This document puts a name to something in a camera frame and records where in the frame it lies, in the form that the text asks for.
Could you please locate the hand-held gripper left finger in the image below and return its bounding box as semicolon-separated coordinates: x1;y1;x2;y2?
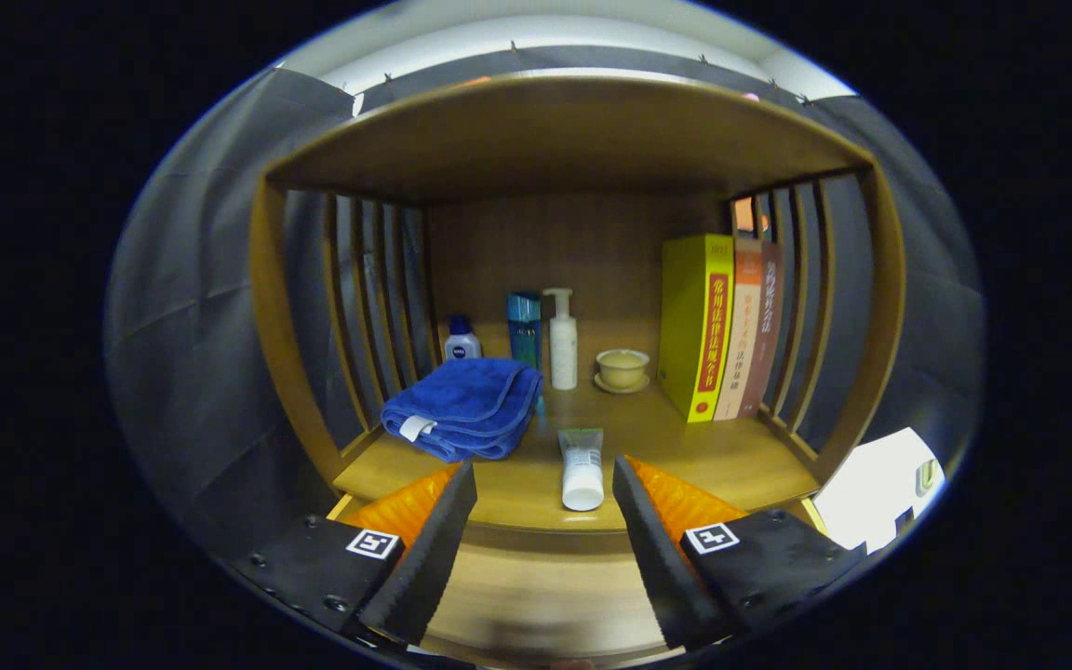
229;461;479;648

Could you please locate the white table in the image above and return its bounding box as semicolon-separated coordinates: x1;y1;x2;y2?
813;427;946;555

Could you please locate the blue folded towel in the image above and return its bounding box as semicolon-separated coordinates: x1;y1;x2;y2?
381;357;544;463

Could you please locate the black backdrop cloth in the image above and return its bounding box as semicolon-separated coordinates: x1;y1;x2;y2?
106;47;985;559

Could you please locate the yellow book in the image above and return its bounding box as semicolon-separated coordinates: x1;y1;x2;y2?
657;234;735;423

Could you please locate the teal bottle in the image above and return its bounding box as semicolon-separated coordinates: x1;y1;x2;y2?
507;291;546;415

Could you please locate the beige lidded cup with saucer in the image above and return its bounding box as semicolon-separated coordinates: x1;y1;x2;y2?
594;349;651;395

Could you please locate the wooden cabinet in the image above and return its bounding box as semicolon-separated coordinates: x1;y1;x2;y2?
248;74;909;666

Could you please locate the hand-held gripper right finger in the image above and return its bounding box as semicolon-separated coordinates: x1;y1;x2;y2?
610;454;869;652

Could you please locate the wooden drawer with black knob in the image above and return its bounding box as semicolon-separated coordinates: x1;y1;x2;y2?
327;493;825;666

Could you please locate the white pump bottle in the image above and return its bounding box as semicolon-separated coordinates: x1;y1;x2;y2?
543;288;580;391

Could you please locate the small white blue-capped bottle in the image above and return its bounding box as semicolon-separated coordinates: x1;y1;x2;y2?
444;315;483;362

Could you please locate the white tube with green end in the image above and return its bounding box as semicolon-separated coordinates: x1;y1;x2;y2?
557;428;606;512

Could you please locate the wooden countertop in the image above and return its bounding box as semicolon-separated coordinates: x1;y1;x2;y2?
331;372;821;533

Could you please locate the orange and cream book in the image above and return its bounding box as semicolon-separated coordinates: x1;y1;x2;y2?
713;238;764;422

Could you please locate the brown book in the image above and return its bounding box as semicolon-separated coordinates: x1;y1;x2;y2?
739;242;784;419

